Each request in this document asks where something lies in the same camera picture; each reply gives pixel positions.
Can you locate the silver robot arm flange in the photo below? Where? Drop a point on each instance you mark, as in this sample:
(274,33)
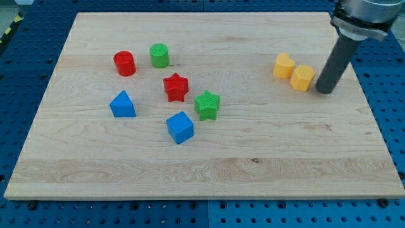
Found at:
(362,19)

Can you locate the green star block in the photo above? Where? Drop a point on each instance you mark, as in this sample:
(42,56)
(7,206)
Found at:
(207,105)

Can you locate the red star block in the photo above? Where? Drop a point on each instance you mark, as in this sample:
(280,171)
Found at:
(176,87)

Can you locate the light wooden board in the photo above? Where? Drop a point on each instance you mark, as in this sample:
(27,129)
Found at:
(269,141)

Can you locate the blue cube block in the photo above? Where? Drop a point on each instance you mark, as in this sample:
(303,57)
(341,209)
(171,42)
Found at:
(180,127)

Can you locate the green cylinder block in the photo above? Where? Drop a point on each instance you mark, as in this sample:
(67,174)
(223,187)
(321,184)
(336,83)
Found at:
(159,55)

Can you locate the blue triangle block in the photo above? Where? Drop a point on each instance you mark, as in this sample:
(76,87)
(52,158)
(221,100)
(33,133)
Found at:
(122,106)

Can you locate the yellow heart block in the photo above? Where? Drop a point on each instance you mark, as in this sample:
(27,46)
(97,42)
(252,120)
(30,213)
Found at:
(284,66)

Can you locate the red cylinder block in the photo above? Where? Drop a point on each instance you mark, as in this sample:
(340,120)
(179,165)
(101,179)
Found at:
(125,64)

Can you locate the yellow hexagon block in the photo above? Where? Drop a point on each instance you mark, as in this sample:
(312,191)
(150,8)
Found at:
(302,77)

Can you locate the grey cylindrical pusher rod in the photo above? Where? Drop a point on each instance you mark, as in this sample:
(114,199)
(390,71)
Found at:
(336,64)

